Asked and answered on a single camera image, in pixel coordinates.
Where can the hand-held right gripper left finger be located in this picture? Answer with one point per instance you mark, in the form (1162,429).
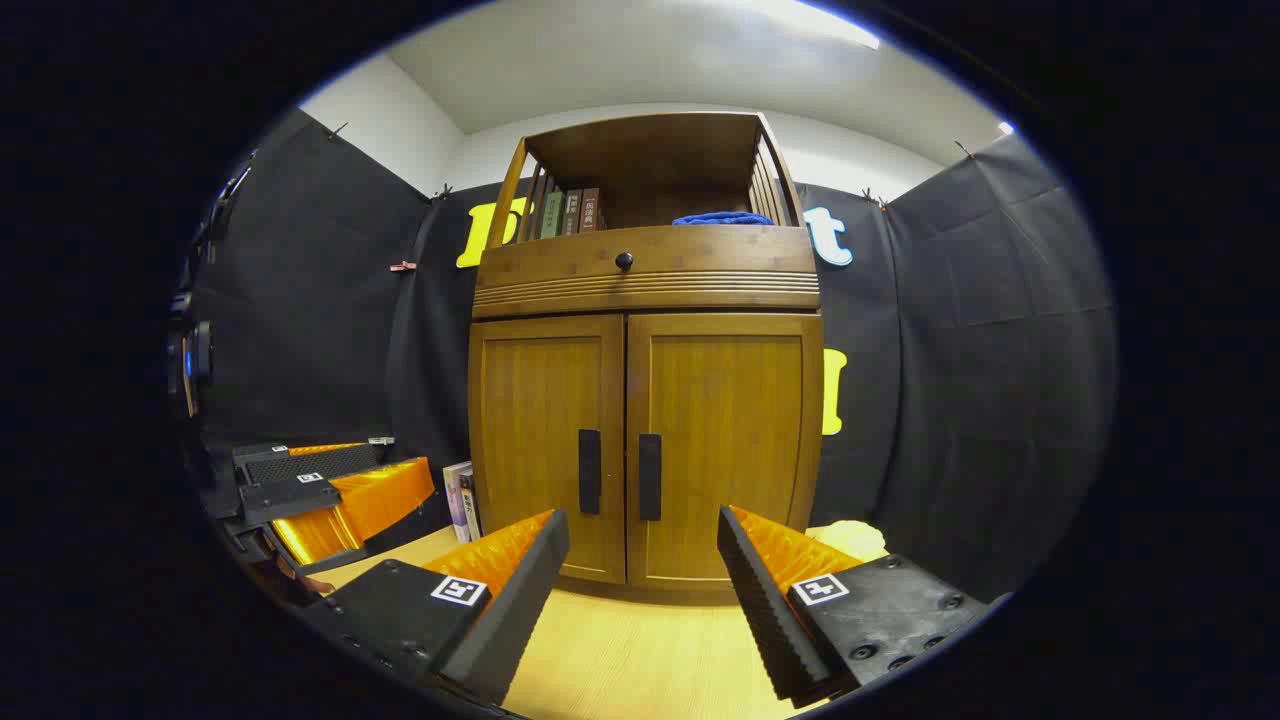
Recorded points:
(510,620)

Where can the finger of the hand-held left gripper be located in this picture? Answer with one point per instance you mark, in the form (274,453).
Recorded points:
(310,463)
(380,500)

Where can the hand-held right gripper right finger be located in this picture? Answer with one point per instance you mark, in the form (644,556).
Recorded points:
(765,610)

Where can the wooden cabinet door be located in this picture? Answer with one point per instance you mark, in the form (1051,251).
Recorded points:
(730,420)
(530,420)

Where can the wooden double-door shoe cabinet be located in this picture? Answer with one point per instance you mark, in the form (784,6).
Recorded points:
(650,160)

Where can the wooden cabinet drawer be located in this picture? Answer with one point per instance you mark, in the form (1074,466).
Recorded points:
(700,262)

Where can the white purple book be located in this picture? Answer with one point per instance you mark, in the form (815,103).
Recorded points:
(455,500)

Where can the dark-spined book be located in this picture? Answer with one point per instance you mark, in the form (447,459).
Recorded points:
(473,505)

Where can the pale yellow soft toy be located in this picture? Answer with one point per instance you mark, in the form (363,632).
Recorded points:
(850,540)

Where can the black backdrop cloth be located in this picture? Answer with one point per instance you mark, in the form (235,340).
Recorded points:
(1000,350)

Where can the reddish brown book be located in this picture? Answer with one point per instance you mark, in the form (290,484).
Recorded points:
(591,210)

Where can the blue cloth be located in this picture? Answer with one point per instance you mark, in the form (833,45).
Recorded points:
(722,219)

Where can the ceiling light panel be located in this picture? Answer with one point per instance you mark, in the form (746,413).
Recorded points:
(835,25)

